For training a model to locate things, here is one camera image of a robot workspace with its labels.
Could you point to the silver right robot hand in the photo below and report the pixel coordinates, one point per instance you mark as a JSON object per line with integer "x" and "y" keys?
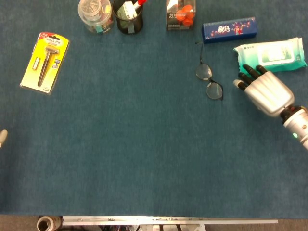
{"x": 269, "y": 93}

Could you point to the thin black metal eyeglasses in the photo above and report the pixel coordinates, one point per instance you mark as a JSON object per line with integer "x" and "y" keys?
{"x": 204, "y": 72}

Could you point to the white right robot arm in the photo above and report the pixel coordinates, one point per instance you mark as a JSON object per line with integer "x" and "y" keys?
{"x": 298, "y": 127}

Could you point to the green white wet wipes pack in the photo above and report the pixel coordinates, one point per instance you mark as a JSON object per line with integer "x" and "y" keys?
{"x": 276, "y": 53}

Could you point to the long blue printed box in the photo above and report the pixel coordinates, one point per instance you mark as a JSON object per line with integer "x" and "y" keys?
{"x": 228, "y": 31}

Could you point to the black mesh pen holder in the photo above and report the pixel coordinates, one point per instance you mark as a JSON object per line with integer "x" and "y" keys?
{"x": 130, "y": 26}

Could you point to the red capped marker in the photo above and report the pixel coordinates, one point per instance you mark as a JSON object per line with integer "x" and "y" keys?
{"x": 140, "y": 2}

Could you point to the blue felt table cloth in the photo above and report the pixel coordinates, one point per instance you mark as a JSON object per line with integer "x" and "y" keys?
{"x": 120, "y": 156}

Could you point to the green white box in holder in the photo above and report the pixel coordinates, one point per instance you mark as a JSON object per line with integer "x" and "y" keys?
{"x": 127, "y": 10}

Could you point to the clear jar of binder clips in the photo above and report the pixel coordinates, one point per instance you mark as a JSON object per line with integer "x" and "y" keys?
{"x": 96, "y": 24}

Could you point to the small clear paper clip box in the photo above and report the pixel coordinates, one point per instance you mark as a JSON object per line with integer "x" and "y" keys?
{"x": 91, "y": 7}

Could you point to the yellow razor blister pack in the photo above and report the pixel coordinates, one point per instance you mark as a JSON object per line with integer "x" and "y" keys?
{"x": 45, "y": 62}

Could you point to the roll of clear film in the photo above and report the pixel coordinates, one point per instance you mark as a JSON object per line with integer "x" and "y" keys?
{"x": 44, "y": 225}

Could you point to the aluminium rail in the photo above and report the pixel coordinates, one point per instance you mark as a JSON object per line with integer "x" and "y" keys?
{"x": 168, "y": 220}

